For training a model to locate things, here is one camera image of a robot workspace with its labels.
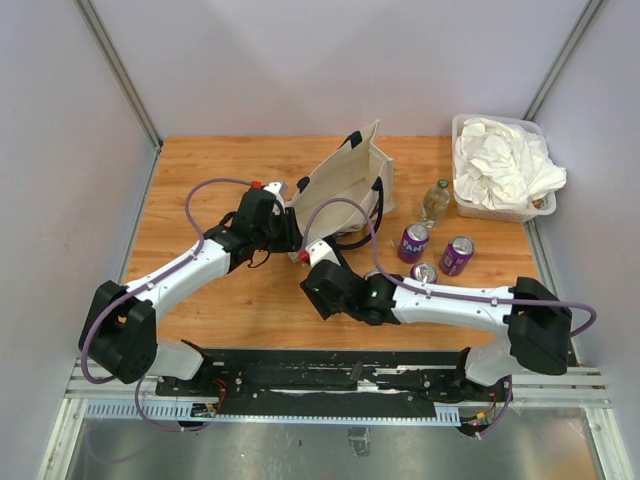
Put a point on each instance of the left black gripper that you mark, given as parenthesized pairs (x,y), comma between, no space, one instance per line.
(292,239)

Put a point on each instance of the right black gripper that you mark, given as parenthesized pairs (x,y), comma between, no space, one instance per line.
(324,305)

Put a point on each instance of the purple soda can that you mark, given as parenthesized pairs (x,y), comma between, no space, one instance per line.
(424,272)
(457,255)

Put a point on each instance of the cream canvas tote bag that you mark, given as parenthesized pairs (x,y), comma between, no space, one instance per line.
(356,177)

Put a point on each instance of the purple Fanta can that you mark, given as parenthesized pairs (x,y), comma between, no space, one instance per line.
(413,243)

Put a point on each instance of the clear glass drink bottle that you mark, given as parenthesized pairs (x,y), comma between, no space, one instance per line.
(435,204)

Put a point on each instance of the red soda can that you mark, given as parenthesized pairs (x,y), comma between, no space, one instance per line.
(370,274)

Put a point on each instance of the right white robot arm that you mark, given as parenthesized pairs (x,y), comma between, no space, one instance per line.
(531,326)

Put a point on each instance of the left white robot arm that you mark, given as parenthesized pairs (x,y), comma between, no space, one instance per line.
(120,332)

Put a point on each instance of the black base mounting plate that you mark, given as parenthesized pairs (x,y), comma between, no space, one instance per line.
(333,384)

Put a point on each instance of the crumpled white cloth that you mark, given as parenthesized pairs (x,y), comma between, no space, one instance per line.
(502,166)

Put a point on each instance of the white plastic basket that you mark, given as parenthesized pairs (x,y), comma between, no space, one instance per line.
(544,207)

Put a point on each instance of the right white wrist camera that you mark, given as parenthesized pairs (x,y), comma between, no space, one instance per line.
(316,252)

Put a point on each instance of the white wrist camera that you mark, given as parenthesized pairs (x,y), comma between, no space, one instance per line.
(316,252)
(277,188)

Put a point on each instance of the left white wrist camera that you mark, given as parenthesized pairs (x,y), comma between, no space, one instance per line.
(277,188)

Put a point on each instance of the aluminium rail frame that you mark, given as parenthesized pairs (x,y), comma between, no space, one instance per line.
(547,427)

